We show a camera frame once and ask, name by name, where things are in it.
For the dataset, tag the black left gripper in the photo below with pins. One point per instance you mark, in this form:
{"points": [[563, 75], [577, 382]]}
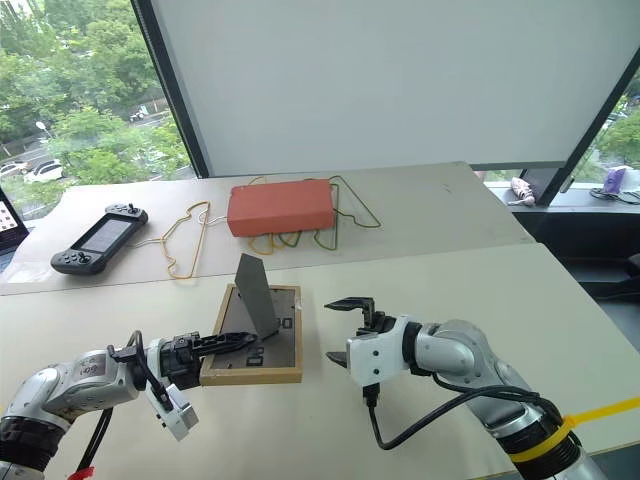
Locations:
{"points": [[180, 362]]}

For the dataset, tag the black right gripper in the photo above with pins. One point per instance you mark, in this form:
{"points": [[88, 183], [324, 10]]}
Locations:
{"points": [[377, 324]]}

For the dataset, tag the wooden picture frame with stand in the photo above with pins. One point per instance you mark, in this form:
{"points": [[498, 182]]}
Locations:
{"points": [[287, 350]]}

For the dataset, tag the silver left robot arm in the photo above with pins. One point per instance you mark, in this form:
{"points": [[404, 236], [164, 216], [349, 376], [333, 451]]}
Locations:
{"points": [[75, 387]]}

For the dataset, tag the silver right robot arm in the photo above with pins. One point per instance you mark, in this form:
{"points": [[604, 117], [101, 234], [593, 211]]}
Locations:
{"points": [[480, 370]]}

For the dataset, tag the orange cardboard box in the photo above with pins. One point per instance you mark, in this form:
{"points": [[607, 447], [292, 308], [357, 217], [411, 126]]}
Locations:
{"points": [[280, 207]]}

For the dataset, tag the black handheld game controller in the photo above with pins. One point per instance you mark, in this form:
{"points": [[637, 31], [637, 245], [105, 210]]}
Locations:
{"points": [[100, 237]]}

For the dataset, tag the red zip tie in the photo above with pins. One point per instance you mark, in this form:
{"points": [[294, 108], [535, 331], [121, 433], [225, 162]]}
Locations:
{"points": [[85, 472]]}

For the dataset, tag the folded patterned umbrella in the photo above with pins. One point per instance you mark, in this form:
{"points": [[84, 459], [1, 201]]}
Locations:
{"points": [[522, 191]]}

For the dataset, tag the white parked car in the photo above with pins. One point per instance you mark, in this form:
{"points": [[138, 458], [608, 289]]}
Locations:
{"points": [[44, 171]]}

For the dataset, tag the laptop computer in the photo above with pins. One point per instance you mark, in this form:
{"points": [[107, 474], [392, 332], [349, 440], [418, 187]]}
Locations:
{"points": [[7, 220]]}

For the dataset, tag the white roller screen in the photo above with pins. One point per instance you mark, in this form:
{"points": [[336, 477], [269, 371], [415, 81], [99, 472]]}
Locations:
{"points": [[380, 80]]}

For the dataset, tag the yellow zip tie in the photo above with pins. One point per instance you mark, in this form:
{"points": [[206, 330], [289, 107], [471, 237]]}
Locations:
{"points": [[600, 409]]}

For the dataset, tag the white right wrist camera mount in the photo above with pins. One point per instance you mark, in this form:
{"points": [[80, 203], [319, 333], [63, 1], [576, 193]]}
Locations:
{"points": [[375, 357]]}

